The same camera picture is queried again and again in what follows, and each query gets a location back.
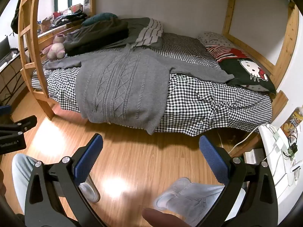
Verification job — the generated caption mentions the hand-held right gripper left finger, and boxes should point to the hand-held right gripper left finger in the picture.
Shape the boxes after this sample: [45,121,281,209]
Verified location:
[24,133,105,227]

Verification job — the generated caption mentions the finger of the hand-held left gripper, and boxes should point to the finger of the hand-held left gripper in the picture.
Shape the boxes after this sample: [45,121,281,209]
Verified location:
[0,115,37,136]
[0,105,13,117]

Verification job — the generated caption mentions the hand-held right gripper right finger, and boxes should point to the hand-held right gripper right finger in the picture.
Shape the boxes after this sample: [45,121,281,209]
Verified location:
[196,135,278,227]

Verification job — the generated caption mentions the grey cable-knit sweater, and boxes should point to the grey cable-knit sweater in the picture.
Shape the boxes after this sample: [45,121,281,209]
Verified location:
[44,44,235,135]

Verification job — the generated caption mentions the dark folded clothes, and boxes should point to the dark folded clothes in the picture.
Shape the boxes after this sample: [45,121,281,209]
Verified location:
[63,20,129,57]

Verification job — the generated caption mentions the person's right hand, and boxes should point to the person's right hand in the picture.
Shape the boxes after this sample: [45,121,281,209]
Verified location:
[143,208,190,227]

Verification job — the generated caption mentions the light blue jeans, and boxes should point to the light blue jeans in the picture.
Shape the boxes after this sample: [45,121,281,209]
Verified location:
[11,153,247,227]

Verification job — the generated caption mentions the wooden bunk bed ladder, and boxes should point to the wooden bunk bed ladder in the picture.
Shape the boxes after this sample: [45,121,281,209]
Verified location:
[18,0,57,121]

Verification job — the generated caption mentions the black white checkered bed sheet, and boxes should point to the black white checkered bed sheet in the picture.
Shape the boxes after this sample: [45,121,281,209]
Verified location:
[31,32,273,138]

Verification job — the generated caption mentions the black monitor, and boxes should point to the black monitor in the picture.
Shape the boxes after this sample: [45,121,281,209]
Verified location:
[0,36,11,63]

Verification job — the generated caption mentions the white charger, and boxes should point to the white charger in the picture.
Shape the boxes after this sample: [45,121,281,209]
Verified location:
[272,132,288,152]

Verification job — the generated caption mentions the pink plush toy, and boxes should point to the pink plush toy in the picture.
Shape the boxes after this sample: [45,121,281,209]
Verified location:
[42,34,66,60]

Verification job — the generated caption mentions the yellow snack canister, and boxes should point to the yellow snack canister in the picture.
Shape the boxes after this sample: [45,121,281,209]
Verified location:
[282,106,303,136]

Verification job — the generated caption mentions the black hanging jacket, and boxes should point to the black hanging jacket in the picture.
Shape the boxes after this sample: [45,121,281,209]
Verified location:
[10,0,27,35]

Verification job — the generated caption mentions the black cartoon cat pillow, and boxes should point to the black cartoon cat pillow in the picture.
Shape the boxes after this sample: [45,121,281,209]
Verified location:
[219,57,277,95]

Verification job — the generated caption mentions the red white striped pillow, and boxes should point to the red white striped pillow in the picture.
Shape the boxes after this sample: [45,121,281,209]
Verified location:
[205,45,249,63]

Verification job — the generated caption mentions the clutter on desk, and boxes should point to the clutter on desk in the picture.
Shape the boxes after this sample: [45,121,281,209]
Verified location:
[38,3,88,29]

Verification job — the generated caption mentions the white polka dot pillow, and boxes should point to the white polka dot pillow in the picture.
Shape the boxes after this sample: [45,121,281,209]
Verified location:
[197,31,236,49]

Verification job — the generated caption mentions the teal pillow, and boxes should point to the teal pillow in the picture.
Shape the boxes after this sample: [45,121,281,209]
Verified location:
[82,12,118,27]

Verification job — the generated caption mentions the white power cable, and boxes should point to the white power cable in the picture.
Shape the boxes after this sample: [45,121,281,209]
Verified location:
[230,122,269,158]

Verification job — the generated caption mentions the white power strip with cables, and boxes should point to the white power strip with cables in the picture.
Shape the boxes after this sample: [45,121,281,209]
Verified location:
[258,122,303,210]

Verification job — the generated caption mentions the wooden bunk bed frame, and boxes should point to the wooden bunk bed frame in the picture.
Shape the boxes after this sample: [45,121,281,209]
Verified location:
[18,0,300,152]

